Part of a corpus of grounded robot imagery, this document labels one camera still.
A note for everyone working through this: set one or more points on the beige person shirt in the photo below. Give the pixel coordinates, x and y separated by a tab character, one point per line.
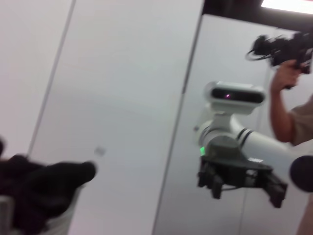
304	122

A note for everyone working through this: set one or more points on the bare person hand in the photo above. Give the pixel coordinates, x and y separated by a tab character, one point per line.
287	73

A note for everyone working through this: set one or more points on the white robot head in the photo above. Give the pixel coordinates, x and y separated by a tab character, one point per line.
234	98

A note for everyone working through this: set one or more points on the bare person forearm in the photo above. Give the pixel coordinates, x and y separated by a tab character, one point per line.
281	115

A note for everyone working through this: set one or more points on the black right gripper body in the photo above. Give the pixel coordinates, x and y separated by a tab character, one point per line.
232	169

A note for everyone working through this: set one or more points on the black handheld camera rig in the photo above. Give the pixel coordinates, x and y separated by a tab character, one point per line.
288	50

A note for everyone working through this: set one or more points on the black cloth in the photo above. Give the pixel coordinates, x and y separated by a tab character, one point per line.
41	188

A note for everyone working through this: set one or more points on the bright ceiling light panel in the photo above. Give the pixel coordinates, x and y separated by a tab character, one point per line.
288	5

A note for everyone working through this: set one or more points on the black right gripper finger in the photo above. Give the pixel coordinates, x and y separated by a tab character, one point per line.
275	191
215	186

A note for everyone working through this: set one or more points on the beige person trousers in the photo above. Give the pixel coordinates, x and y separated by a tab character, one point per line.
306	218

